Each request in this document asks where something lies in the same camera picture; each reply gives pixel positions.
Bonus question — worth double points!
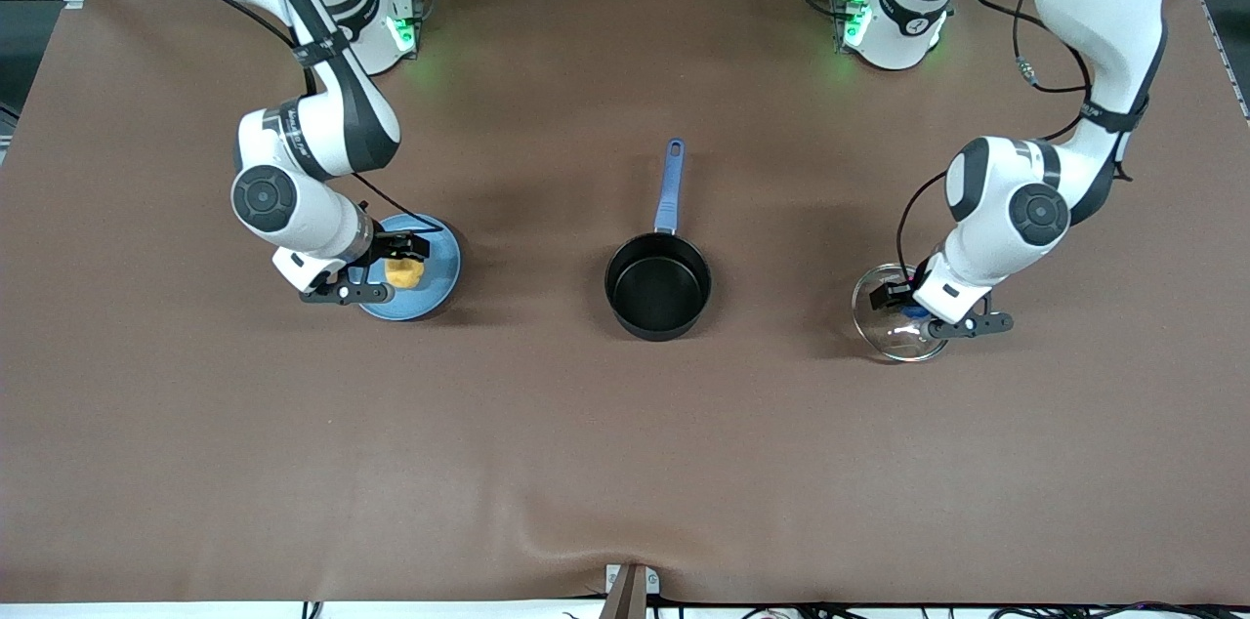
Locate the blue round plate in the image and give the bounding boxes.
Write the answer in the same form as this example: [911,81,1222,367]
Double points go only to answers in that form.
[356,213,463,322]

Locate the black pot with blue handle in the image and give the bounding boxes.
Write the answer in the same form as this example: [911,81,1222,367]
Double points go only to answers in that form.
[604,138,713,343]

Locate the metal table clamp bracket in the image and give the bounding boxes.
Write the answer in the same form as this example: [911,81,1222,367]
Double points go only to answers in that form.
[604,562,661,619]

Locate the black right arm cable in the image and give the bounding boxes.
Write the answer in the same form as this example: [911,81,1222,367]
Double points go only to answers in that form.
[107,0,448,234]

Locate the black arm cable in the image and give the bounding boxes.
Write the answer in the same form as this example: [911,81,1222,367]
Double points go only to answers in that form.
[896,0,1097,286]
[107,0,448,234]

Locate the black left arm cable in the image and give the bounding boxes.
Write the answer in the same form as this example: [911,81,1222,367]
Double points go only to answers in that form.
[896,0,1097,286]

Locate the brown table cloth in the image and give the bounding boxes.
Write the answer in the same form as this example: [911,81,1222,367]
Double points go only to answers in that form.
[0,0,1250,606]

